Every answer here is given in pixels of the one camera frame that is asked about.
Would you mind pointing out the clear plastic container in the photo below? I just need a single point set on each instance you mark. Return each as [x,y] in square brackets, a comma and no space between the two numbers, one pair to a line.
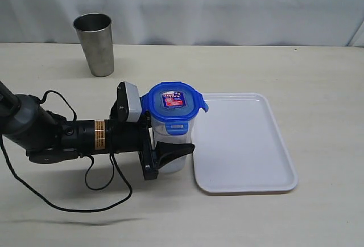
[170,136]

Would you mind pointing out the stainless steel cup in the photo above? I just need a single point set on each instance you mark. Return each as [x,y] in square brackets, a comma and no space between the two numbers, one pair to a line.
[95,36]

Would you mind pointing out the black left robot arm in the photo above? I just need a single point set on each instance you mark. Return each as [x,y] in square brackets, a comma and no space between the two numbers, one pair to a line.
[50,138]

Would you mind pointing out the blue container lid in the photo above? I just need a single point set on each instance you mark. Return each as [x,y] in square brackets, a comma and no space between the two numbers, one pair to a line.
[173,107]

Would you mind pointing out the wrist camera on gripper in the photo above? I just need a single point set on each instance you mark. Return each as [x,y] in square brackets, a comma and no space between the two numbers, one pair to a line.
[133,102]

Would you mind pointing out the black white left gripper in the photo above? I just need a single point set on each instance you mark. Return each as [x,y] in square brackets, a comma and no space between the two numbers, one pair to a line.
[134,137]

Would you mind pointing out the white plastic tray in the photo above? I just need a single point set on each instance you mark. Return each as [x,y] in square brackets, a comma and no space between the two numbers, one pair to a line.
[239,147]

